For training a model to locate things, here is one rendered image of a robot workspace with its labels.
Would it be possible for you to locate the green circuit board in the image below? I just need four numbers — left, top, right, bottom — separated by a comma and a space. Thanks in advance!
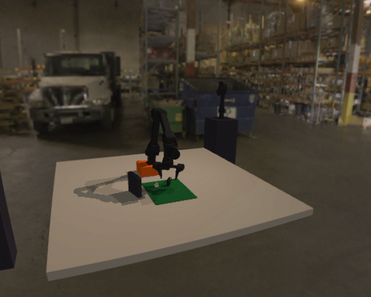
141, 178, 197, 205

